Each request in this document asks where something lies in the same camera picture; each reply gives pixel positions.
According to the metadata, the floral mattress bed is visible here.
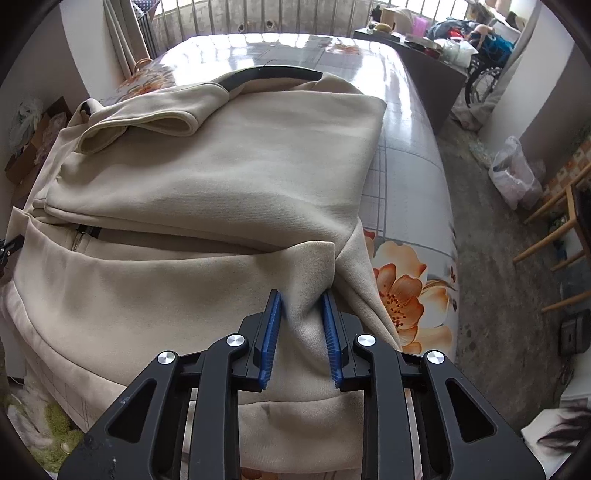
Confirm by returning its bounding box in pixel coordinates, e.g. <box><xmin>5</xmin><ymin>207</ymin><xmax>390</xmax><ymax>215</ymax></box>
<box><xmin>18</xmin><ymin>32</ymin><xmax>461</xmax><ymax>480</ymax></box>

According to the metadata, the metal balcony railing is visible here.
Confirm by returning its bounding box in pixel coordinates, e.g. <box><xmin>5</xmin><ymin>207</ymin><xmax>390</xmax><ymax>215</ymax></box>
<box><xmin>133</xmin><ymin>0</ymin><xmax>468</xmax><ymax>54</ymax></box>

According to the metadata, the beige zip jacket black trim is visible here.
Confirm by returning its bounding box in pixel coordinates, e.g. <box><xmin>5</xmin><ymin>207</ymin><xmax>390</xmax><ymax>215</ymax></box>
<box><xmin>1</xmin><ymin>67</ymin><xmax>400</xmax><ymax>474</ymax></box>

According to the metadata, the white plastic bag on floor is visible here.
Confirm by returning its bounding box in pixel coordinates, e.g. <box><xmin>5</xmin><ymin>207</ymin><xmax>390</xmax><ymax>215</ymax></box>
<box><xmin>488</xmin><ymin>136</ymin><xmax>546</xmax><ymax>210</ymax></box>

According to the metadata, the wheelchair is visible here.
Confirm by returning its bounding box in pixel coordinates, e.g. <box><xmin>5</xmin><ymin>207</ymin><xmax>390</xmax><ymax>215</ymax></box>
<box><xmin>465</xmin><ymin>31</ymin><xmax>514</xmax><ymax>107</ymax></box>

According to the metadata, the cluttered dark side table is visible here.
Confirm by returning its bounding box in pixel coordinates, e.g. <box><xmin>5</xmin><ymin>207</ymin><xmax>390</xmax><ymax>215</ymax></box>
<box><xmin>353</xmin><ymin>28</ymin><xmax>468</xmax><ymax>134</ymax></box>

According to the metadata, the wooden chair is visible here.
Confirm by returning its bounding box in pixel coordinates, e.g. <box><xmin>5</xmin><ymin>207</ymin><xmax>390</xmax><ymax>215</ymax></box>
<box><xmin>512</xmin><ymin>151</ymin><xmax>591</xmax><ymax>315</ymax></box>

